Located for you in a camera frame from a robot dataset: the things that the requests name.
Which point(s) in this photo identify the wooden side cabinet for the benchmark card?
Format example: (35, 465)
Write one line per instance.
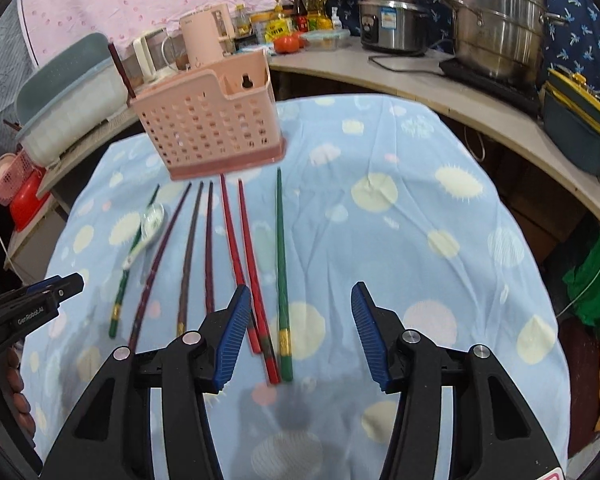
(35, 240)

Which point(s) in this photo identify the yellow round can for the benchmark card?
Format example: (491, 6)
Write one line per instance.
(260, 27)

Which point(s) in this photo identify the white pump bottle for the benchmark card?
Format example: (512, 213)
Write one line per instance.
(336, 20)

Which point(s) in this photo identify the curved wooden counter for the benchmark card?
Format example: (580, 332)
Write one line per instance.
(430, 85)

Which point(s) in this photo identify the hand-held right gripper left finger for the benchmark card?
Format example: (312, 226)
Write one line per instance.
(232, 340)

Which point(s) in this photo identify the red plastic basin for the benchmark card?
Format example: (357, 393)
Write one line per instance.
(27, 205)

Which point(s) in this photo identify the blue pot with yellow rim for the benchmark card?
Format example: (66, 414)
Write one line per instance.
(575, 135)

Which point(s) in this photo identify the red tomato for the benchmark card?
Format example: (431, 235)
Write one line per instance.
(286, 44)

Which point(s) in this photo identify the dark purple patterned chopstick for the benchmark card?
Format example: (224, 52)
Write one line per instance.
(155, 265)

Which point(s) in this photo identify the grey patterned cloth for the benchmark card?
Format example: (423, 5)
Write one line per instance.
(0, 75)

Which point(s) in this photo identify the dark red chopstick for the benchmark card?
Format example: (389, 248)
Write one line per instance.
(209, 250)

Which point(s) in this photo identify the dark sauce bottle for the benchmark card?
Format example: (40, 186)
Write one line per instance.
(299, 10)

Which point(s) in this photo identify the white plastic basin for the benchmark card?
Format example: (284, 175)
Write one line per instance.
(75, 120)

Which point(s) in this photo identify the black induction cooker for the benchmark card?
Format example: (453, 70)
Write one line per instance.
(505, 92)

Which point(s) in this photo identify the white kitchen appliance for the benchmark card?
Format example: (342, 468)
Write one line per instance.
(145, 57)

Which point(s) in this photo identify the clear plastic food container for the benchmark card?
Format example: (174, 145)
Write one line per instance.
(325, 40)

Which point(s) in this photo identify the blue printed tablecloth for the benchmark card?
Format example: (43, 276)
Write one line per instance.
(380, 240)

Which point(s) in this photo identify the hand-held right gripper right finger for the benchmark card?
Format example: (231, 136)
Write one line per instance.
(367, 330)

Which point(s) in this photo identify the pink electric kettle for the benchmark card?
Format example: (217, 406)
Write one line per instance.
(205, 35)

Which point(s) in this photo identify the green chopstick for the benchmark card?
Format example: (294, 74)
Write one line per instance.
(281, 270)
(120, 295)

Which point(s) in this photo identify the person's left hand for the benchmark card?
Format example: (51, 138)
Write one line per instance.
(17, 385)

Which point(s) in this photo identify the pink perforated utensil holder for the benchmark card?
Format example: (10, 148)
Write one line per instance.
(205, 130)

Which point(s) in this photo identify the small clear bottle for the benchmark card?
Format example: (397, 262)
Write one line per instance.
(241, 22)

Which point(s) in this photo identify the white floral ceramic spoon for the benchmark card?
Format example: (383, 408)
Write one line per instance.
(152, 220)

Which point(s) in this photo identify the stacked steel steamer pot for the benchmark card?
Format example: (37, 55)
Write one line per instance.
(500, 25)

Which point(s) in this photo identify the small pink mesh basket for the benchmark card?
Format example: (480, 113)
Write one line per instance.
(15, 175)

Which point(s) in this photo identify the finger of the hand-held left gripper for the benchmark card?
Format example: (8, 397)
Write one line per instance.
(62, 285)

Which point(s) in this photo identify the yellow cooking oil bottle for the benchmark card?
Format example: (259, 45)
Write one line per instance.
(319, 7)

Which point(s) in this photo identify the steel rice cooker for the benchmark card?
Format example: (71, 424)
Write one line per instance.
(395, 20)

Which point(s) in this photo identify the dark wooden stick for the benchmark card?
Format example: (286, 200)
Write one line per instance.
(12, 125)

